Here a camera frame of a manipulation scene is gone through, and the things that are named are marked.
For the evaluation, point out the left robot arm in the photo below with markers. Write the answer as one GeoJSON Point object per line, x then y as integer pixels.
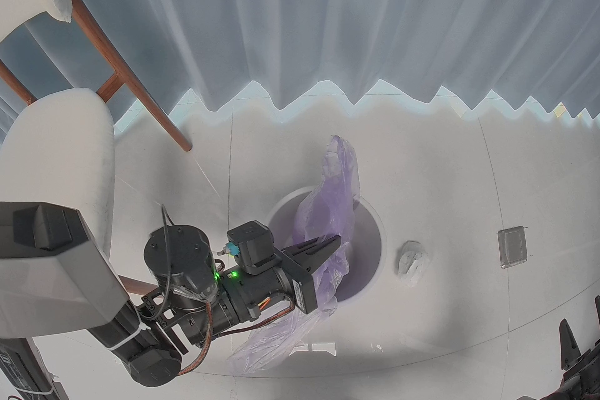
{"type": "Point", "coordinates": [56, 271]}

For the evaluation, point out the purple plastic bag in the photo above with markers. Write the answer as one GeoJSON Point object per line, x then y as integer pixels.
{"type": "Point", "coordinates": [328, 210]}

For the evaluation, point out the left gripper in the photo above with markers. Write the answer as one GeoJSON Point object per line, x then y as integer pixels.
{"type": "Point", "coordinates": [253, 295]}

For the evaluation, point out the white cushioned wooden chair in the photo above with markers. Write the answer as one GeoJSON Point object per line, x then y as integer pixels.
{"type": "Point", "coordinates": [56, 145]}

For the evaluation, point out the white trash bin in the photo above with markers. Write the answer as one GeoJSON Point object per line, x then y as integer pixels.
{"type": "Point", "coordinates": [375, 248]}

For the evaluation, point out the white wrapper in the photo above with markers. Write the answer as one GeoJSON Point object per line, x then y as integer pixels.
{"type": "Point", "coordinates": [412, 264]}

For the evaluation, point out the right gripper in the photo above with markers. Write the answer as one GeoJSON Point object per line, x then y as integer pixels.
{"type": "Point", "coordinates": [588, 365]}

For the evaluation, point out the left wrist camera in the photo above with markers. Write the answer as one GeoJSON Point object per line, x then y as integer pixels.
{"type": "Point", "coordinates": [253, 243]}

